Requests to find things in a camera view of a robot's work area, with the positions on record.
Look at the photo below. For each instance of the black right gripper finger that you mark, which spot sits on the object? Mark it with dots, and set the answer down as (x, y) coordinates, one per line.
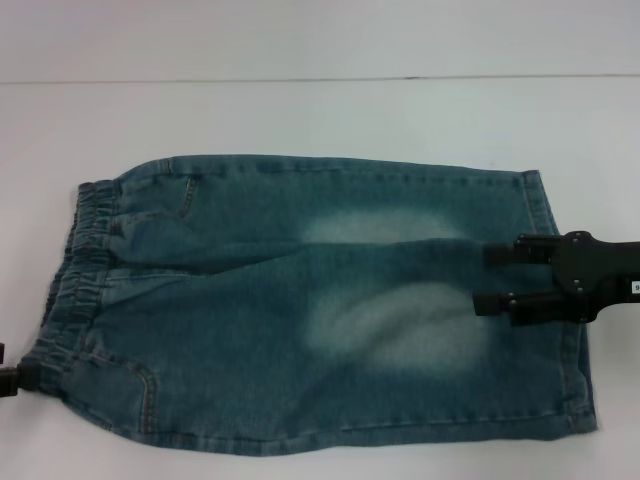
(520, 305)
(525, 251)

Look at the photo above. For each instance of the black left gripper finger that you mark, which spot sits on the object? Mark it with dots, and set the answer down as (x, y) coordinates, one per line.
(22, 380)
(2, 352)

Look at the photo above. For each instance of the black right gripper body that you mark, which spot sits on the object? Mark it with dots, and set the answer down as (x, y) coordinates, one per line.
(595, 272)

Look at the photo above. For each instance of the blue denim shorts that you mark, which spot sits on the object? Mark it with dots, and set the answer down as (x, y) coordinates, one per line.
(260, 310)

